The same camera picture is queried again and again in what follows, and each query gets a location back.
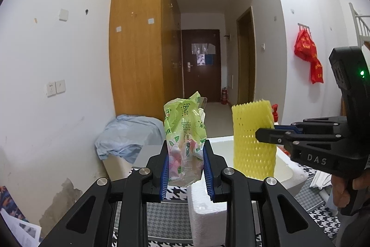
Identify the red fire extinguisher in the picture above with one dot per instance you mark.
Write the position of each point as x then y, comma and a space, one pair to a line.
224, 96

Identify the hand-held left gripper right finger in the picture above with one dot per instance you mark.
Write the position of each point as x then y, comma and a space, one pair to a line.
208, 174

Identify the metal wall hook rack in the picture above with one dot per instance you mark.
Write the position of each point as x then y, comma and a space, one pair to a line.
304, 26

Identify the light blue cloth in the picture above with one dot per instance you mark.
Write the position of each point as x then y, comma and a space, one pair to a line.
124, 137

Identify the houndstooth tablecloth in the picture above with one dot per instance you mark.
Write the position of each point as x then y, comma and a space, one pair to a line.
164, 210

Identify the white double wall socket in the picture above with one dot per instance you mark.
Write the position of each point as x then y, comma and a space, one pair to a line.
55, 87

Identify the person's right hand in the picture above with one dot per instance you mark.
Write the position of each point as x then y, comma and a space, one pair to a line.
339, 192

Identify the white printed paper sheet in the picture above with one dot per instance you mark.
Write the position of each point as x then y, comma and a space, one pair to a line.
24, 231

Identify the yellow foam net sleeve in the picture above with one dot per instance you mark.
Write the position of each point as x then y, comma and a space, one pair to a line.
248, 154

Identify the dark brown entrance door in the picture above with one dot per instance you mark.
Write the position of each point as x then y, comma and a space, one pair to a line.
190, 82

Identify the white tissue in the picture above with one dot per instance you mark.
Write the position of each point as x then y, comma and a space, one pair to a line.
320, 179

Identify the red plastic bag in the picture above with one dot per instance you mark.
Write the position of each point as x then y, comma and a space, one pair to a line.
317, 72
305, 47

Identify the wooden side door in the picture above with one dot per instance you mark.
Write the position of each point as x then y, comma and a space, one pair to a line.
245, 61

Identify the white foam box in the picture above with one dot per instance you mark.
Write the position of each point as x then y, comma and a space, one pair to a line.
205, 215

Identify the white paper notices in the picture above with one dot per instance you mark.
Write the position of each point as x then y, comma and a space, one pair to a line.
202, 48

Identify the person's right forearm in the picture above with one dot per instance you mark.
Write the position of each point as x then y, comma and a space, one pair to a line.
355, 231

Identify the colourful printed cloth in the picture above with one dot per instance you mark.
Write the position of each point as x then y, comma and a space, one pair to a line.
11, 202

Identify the white wall switch plate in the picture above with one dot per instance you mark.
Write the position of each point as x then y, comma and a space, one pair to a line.
63, 15

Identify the green printed plastic bag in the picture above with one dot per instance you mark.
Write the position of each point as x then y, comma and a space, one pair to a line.
185, 142

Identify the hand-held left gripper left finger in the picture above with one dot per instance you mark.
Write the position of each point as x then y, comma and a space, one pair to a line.
164, 174

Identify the blue paper notice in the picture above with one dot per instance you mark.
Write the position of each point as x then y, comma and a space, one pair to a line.
204, 59

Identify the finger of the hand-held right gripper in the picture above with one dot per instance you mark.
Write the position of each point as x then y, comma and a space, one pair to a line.
271, 135
286, 127

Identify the white bottle with red pump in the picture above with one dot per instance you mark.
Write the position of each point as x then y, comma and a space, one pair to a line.
275, 112

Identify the wooden wardrobe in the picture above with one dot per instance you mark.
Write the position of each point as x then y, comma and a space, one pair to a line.
138, 41

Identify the white ladder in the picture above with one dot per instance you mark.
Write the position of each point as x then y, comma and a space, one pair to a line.
360, 27

